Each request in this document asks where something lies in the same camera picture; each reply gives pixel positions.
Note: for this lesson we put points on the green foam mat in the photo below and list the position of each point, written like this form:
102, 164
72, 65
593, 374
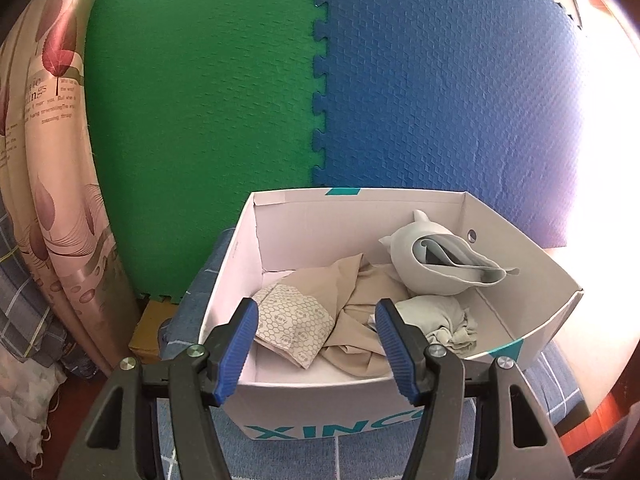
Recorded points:
200, 110

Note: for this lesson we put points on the blue foam mat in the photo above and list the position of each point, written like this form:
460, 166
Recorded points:
450, 85

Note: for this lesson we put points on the light grey cap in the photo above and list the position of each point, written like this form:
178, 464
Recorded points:
425, 280

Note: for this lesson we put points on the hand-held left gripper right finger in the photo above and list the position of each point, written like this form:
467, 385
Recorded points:
395, 350

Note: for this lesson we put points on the blue checked cloth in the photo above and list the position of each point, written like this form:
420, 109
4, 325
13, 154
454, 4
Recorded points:
310, 465

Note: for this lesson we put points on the pale underwear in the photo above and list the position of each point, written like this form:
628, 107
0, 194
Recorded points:
435, 315

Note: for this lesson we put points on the yellow cardboard box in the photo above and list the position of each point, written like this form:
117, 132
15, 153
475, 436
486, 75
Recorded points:
147, 330

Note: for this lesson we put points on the floral curtain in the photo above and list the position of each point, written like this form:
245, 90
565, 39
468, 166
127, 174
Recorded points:
60, 185

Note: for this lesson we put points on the white patterned underwear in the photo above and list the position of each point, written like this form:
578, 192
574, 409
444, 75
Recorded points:
295, 315

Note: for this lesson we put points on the plaid blanket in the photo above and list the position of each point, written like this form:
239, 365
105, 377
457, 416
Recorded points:
25, 320

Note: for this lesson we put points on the beige underwear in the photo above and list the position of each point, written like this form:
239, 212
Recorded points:
350, 310

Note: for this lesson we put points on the white shoe box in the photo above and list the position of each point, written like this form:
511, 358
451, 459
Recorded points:
350, 215

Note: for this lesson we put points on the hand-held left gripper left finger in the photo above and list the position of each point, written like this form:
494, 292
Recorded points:
240, 345

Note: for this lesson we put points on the white crumpled plastic sheet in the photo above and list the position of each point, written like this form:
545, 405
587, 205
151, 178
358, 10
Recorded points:
25, 410

